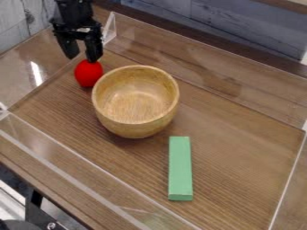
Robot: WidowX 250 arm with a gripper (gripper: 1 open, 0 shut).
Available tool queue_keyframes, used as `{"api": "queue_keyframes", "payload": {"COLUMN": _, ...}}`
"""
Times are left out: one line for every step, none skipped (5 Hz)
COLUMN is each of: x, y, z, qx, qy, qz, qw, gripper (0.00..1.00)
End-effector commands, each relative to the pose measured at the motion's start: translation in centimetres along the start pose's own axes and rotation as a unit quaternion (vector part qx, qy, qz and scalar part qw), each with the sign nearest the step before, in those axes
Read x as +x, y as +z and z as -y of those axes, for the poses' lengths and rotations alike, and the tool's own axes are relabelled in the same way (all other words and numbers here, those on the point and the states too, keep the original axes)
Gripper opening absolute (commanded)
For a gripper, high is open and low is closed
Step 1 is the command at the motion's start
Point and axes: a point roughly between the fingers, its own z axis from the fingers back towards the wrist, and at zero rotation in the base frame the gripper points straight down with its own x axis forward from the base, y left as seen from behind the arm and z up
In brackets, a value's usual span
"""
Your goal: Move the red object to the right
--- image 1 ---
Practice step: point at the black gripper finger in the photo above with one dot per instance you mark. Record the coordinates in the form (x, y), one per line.
(93, 46)
(67, 40)

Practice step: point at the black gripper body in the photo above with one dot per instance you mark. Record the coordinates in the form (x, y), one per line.
(76, 30)

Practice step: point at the red felt strawberry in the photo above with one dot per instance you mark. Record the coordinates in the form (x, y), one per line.
(88, 73)

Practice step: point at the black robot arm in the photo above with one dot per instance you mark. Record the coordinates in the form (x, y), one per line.
(73, 10)

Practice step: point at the wooden bowl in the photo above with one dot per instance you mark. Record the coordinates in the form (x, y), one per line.
(135, 99)

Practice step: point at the green rectangular block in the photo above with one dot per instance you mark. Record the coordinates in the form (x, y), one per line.
(180, 177)

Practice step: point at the black table leg clamp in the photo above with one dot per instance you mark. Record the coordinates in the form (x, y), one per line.
(36, 216)

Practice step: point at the clear acrylic corner bracket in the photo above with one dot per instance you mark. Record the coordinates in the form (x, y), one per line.
(108, 31)

